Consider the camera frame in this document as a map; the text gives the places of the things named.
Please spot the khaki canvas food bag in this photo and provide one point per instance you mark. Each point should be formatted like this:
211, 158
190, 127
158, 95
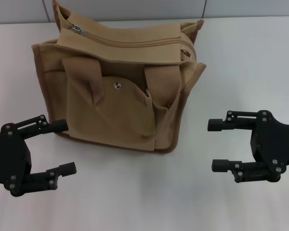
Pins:
115, 115

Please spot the silver metal zipper pull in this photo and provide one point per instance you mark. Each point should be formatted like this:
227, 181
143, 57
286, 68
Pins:
80, 30

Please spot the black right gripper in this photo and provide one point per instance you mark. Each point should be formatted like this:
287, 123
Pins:
274, 142

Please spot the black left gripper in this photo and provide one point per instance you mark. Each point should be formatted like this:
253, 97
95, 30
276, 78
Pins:
9, 154

